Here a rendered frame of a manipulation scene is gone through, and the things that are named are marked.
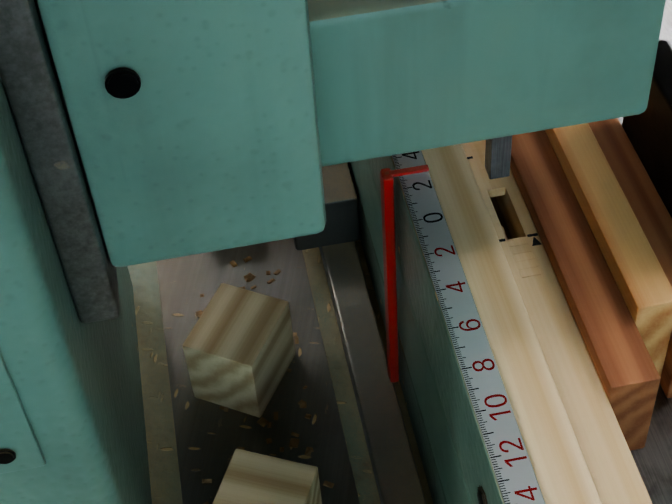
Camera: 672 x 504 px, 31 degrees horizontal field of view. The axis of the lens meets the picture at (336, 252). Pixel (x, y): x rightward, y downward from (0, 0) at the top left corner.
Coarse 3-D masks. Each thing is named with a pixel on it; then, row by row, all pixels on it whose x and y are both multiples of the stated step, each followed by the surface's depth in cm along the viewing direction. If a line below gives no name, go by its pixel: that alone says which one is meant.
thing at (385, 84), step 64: (320, 0) 42; (384, 0) 41; (448, 0) 41; (512, 0) 42; (576, 0) 42; (640, 0) 43; (320, 64) 42; (384, 64) 43; (448, 64) 43; (512, 64) 44; (576, 64) 44; (640, 64) 45; (320, 128) 44; (384, 128) 45; (448, 128) 46; (512, 128) 46
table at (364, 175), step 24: (360, 168) 65; (360, 192) 67; (408, 312) 56; (408, 336) 57; (408, 360) 58; (432, 384) 52; (432, 408) 53; (432, 432) 54; (648, 432) 49; (456, 456) 49; (648, 456) 48; (456, 480) 50; (648, 480) 47
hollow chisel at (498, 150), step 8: (488, 144) 51; (496, 144) 51; (504, 144) 51; (488, 152) 52; (496, 152) 51; (504, 152) 51; (488, 160) 52; (496, 160) 52; (504, 160) 52; (488, 168) 52; (496, 168) 52; (504, 168) 52; (496, 176) 52; (504, 176) 52
